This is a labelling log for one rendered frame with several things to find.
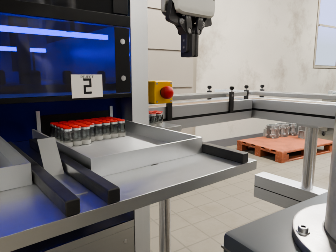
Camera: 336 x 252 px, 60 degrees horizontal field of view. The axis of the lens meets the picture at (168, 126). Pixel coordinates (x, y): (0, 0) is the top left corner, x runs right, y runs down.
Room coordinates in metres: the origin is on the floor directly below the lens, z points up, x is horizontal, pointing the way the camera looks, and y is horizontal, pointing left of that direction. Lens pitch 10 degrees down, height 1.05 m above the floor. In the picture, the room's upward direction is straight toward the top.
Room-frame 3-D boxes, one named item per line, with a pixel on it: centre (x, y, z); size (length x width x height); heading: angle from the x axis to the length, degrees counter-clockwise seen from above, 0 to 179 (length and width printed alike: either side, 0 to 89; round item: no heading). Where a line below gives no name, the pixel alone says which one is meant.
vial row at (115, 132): (0.74, 0.19, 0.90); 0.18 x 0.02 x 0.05; 130
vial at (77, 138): (0.68, 0.22, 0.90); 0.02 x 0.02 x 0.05
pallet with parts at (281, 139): (3.99, -1.66, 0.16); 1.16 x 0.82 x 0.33; 123
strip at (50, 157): (0.45, 0.17, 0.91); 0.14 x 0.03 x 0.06; 38
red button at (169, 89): (0.91, 0.00, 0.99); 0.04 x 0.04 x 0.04; 39
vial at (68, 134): (0.67, 0.23, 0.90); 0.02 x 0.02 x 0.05
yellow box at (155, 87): (0.95, 0.03, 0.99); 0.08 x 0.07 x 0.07; 39
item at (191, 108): (1.23, -0.10, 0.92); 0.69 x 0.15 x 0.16; 129
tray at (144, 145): (0.67, 0.13, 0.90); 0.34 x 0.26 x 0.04; 39
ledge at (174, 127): (0.99, 0.05, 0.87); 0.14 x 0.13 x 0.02; 39
